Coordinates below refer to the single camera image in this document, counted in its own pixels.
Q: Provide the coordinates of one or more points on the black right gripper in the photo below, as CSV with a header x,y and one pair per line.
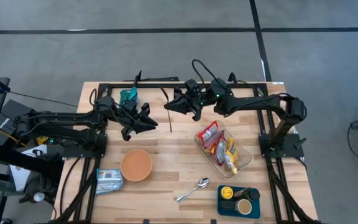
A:
x,y
194,96

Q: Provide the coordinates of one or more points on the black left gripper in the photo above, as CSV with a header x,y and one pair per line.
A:
x,y
129,115

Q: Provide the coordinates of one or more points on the black spoon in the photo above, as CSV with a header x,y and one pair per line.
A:
x,y
169,123

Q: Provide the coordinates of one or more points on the teal plastic basket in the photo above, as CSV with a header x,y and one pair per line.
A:
x,y
126,95

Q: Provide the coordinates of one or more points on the pink green ramen packet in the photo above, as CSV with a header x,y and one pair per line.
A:
x,y
208,132

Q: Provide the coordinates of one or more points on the orange bowl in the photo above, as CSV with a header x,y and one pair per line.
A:
x,y
136,165

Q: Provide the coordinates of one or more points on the roast beef ramen packet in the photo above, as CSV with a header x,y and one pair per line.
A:
x,y
220,152

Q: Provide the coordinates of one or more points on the blue white snack packet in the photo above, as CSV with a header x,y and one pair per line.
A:
x,y
109,181

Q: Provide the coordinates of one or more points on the yellow ramen packet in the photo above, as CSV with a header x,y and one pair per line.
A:
x,y
232,152

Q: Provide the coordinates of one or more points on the silver metal spoon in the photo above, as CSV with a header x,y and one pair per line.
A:
x,y
194,188

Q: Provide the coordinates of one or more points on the clear plastic container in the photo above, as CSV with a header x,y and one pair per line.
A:
x,y
244,154

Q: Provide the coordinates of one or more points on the small jar yellow lid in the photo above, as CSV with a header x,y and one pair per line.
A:
x,y
227,192

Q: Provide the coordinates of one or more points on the dark jar black lid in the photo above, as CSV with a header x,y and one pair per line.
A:
x,y
253,195

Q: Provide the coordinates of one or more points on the seasoning jar tan lid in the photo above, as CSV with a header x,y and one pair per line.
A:
x,y
244,207

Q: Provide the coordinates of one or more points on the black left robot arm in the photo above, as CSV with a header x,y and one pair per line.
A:
x,y
57,124

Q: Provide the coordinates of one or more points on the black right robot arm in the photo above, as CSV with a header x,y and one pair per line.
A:
x,y
259,102

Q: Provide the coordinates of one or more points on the black flat bar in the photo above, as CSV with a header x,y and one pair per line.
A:
x,y
163,79

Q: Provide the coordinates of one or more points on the yellow tape roll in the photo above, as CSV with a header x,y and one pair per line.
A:
x,y
42,139

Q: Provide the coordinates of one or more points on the teal tray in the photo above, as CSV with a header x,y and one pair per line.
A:
x,y
225,213

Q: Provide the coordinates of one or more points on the white bottle cap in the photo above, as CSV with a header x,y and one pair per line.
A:
x,y
39,196

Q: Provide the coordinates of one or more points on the white paper sheet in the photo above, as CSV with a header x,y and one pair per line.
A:
x,y
20,177

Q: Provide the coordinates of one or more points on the black box white lettering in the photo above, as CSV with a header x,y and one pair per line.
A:
x,y
8,110

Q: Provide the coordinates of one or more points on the black aluminium table frame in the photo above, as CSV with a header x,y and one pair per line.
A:
x,y
154,85

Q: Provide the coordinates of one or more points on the black frame clamp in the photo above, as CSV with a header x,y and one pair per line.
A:
x,y
213,221
146,221
233,77
138,77

